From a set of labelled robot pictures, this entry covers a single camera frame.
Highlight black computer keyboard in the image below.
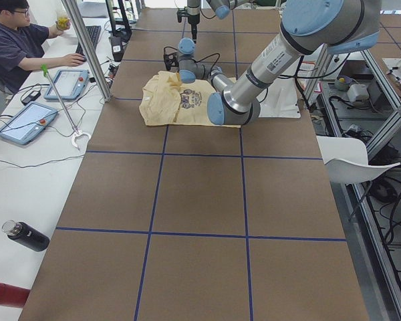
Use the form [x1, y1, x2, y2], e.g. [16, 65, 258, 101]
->
[74, 25, 102, 57]

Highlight seated person in dark shirt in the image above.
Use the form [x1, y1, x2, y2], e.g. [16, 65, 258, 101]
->
[0, 1, 86, 94]

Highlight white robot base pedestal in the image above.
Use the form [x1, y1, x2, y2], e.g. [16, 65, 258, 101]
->
[257, 79, 301, 118]

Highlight beige long-sleeve printed shirt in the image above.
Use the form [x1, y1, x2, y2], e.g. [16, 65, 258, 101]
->
[139, 70, 242, 128]

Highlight far blue teach pendant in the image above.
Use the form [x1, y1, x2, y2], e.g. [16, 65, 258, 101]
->
[52, 69, 89, 101]

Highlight white plastic chair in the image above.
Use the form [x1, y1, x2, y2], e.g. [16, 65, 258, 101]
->
[315, 135, 401, 221]

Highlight aluminium frame post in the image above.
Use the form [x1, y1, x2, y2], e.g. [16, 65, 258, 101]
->
[61, 0, 111, 102]

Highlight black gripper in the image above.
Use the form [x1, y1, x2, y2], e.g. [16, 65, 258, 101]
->
[176, 8, 201, 25]
[163, 46, 180, 70]

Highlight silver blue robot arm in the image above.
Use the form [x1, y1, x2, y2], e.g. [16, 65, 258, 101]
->
[176, 0, 249, 43]
[164, 0, 382, 126]

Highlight near blue teach pendant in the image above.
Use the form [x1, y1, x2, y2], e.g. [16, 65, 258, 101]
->
[0, 102, 58, 145]

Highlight long reacher grabber tool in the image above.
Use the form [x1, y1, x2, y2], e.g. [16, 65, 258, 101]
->
[41, 64, 92, 150]

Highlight black labelled box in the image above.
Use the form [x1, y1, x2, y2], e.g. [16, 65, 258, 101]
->
[109, 35, 124, 62]

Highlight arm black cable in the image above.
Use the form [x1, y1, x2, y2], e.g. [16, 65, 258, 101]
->
[192, 51, 221, 68]

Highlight black water bottle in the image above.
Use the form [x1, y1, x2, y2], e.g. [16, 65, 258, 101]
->
[1, 220, 50, 252]

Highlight blue teach pendant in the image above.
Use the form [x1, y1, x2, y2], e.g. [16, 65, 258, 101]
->
[52, 69, 89, 101]
[0, 102, 58, 145]

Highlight red cylinder bottle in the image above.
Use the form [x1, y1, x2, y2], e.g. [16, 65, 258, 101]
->
[0, 283, 30, 308]

